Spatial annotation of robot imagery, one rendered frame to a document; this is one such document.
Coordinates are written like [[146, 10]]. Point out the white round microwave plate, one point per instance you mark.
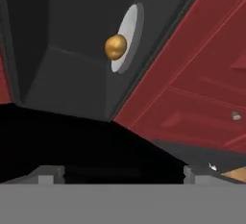
[[130, 26]]

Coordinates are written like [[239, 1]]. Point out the red cupboard run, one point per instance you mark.
[[198, 90]]

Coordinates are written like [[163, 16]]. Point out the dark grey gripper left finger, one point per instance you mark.
[[51, 174]]

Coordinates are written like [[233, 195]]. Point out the black microwave door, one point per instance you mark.
[[96, 147]]

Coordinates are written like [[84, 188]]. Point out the red cupboard panel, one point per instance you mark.
[[3, 83]]

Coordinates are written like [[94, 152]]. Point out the small silver cupboard knob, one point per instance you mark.
[[236, 116]]

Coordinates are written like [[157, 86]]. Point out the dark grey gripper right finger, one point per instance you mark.
[[189, 175]]

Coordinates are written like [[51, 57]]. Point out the golden brown potato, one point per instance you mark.
[[115, 46]]

